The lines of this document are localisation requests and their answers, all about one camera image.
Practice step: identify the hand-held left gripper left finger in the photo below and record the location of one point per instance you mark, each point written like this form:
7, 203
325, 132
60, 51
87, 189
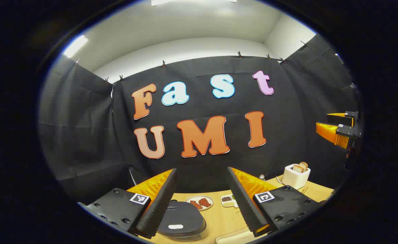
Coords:
161, 203

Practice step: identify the row of black cloth clips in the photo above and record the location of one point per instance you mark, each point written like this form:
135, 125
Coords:
239, 54

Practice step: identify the white round plate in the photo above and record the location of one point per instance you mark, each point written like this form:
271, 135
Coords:
189, 198

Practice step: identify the ceiling light panel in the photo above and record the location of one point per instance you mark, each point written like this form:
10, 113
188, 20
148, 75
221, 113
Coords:
75, 46
161, 1

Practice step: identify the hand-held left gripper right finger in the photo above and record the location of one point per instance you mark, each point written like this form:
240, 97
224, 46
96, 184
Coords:
244, 206

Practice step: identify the black silver rice cooker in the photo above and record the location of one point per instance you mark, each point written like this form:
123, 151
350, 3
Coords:
182, 217

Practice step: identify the white rice container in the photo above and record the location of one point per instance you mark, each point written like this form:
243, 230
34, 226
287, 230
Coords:
232, 237

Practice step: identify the white divided bean dish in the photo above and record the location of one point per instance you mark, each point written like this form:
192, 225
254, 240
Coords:
226, 200

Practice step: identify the black backdrop cloth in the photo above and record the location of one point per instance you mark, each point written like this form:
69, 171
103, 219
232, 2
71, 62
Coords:
83, 135

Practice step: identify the white toaster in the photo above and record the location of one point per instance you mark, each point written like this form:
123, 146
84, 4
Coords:
295, 179

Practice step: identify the red meat piece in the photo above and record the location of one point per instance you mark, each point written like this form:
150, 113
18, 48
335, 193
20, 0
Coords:
196, 205
205, 202

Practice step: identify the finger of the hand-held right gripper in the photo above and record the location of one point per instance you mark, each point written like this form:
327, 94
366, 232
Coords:
327, 132
341, 120

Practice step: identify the toast bread slice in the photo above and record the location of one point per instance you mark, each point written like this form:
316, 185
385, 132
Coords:
297, 168
304, 165

